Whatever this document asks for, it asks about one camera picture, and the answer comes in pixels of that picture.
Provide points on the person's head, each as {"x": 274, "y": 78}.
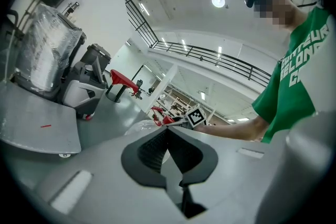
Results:
{"x": 278, "y": 10}

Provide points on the red-cloth round table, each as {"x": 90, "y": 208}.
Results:
{"x": 123, "y": 81}

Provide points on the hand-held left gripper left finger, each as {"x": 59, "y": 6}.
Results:
{"x": 105, "y": 178}

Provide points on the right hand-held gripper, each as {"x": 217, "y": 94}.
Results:
{"x": 195, "y": 116}

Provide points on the grey floor scrubber machine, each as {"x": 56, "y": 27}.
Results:
{"x": 81, "y": 91}

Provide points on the black mezzanine railing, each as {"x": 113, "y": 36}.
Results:
{"x": 250, "y": 73}

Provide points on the white storage shelving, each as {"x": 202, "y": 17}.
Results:
{"x": 181, "y": 105}

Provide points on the person's right forearm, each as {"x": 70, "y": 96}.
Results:
{"x": 231, "y": 131}

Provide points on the plastic-wrapped machine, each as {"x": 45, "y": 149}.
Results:
{"x": 44, "y": 52}

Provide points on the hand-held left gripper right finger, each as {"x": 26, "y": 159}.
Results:
{"x": 236, "y": 178}

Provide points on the black office chair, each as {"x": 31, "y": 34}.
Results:
{"x": 139, "y": 86}
{"x": 151, "y": 90}

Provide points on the person in green shirt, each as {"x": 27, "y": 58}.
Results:
{"x": 288, "y": 91}

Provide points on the grey metal platform cart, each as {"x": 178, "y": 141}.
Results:
{"x": 39, "y": 112}

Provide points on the dark grey lidded machine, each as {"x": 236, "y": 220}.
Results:
{"x": 95, "y": 56}

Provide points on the round ceiling lamp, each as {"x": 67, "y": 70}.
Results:
{"x": 218, "y": 0}

